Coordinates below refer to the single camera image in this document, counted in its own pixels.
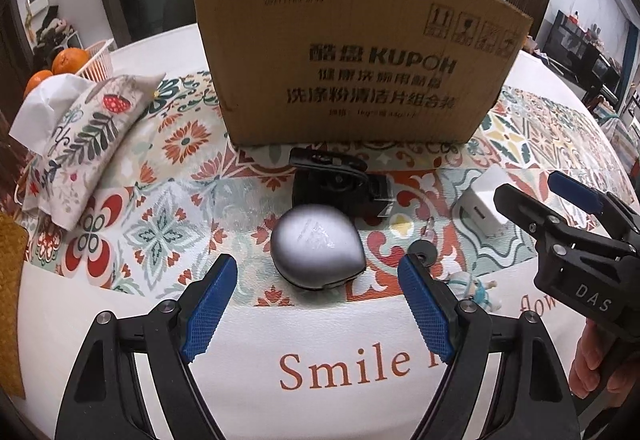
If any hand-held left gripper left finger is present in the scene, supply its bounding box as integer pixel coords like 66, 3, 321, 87
55, 254, 239, 440

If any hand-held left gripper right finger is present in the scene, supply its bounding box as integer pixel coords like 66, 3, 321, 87
397, 254, 573, 440

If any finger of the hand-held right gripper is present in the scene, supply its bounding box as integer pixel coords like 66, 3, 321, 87
493, 183, 571, 243
547, 171, 640, 241

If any white charger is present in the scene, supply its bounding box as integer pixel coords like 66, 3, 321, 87
452, 163, 521, 238

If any grey teardrop-shaped device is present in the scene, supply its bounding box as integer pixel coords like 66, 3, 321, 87
270, 203, 365, 291

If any brown cardboard box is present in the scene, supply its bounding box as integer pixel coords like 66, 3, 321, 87
191, 0, 534, 146

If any person's right hand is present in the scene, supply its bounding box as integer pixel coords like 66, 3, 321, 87
567, 320, 640, 408

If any astronaut figurine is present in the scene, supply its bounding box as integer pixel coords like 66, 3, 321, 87
447, 270, 506, 313

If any patterned white tablecloth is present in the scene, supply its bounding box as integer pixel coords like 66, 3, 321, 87
15, 15, 640, 440

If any yellow woven box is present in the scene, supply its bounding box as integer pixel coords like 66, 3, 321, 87
0, 210, 28, 396

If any floral fabric tissue cover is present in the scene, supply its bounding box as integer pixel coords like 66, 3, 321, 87
17, 73, 168, 231

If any white tissue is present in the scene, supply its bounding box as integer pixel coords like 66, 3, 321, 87
9, 74, 96, 153

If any white plastic fruit basket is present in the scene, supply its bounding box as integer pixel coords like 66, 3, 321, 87
75, 40, 115, 82

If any orange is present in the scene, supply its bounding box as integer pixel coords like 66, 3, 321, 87
23, 69, 55, 97
51, 49, 93, 75

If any dark grey dining chair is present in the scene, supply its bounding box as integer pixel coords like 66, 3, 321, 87
165, 0, 201, 28

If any black round keychain disc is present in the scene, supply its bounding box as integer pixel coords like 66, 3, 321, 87
409, 240, 437, 266

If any black clip mount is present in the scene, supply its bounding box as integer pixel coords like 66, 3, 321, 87
289, 146, 391, 221

